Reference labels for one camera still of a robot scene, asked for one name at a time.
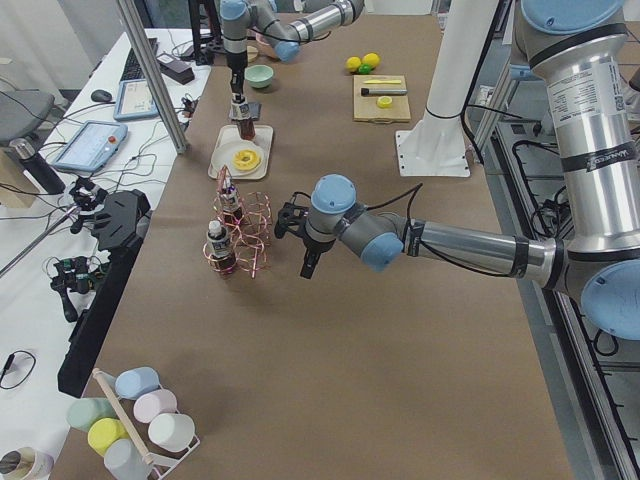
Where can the far teach pendant tablet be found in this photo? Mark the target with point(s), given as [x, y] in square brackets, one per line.
[134, 101]

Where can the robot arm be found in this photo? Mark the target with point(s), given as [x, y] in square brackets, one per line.
[572, 46]
[239, 17]

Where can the pink pastel cup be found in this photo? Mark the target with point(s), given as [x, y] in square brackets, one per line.
[154, 403]

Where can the aluminium frame post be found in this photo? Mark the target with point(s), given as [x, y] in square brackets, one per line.
[139, 43]

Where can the blue pastel cup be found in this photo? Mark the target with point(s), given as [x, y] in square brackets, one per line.
[133, 383]

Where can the near teach pendant tablet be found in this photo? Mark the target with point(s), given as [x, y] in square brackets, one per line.
[91, 147]

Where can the yellow pastel cup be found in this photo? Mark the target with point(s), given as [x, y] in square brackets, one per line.
[104, 432]

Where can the computer mouse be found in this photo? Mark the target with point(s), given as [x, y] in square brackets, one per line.
[101, 96]

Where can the tea bottle top rack slot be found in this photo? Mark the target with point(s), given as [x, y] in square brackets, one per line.
[229, 196]

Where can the tea bottle rack slot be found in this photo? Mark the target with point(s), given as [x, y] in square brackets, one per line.
[219, 244]
[246, 129]
[229, 196]

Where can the pink bowl with ice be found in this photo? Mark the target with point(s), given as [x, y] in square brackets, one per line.
[264, 46]

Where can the copper wire bottle rack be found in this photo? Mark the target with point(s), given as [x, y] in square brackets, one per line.
[249, 229]

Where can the half lemon slice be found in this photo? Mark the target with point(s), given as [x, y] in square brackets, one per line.
[384, 102]

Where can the yellow lemon far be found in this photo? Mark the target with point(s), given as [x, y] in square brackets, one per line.
[371, 59]

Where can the wooden mug tree stand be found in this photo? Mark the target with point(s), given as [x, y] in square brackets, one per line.
[251, 53]

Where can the yellow plastic knife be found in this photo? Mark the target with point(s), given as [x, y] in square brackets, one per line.
[382, 81]

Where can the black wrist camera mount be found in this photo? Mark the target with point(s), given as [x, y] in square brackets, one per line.
[291, 218]

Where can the glazed donut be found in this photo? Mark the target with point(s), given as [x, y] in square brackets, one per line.
[246, 160]

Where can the white pastel cup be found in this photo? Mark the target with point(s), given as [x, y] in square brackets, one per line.
[172, 431]

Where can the grey folded cloth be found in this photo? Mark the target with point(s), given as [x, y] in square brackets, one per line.
[256, 111]

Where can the teach pendant tablet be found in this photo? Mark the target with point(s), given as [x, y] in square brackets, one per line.
[91, 147]
[134, 101]

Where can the wooden cutting board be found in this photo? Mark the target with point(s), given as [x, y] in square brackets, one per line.
[365, 108]

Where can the tea bottle front rack slot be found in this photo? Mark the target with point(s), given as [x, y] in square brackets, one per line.
[219, 244]

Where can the black keyboard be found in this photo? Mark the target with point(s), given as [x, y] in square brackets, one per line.
[132, 69]

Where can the green pastel cup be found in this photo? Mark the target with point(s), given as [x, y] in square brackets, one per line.
[84, 412]

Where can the mint green bowl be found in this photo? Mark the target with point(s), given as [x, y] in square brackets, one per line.
[259, 76]

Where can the grey pastel cup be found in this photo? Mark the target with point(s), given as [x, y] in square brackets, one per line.
[124, 462]

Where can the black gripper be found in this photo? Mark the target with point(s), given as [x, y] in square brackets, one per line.
[235, 64]
[313, 246]

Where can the green lime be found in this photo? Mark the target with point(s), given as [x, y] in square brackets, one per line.
[364, 69]

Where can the cream serving tray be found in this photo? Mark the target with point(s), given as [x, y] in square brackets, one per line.
[263, 138]

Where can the yellow lemon near board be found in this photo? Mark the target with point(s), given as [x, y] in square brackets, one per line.
[352, 64]

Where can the black thermos bottle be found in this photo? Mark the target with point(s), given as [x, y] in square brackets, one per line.
[37, 166]

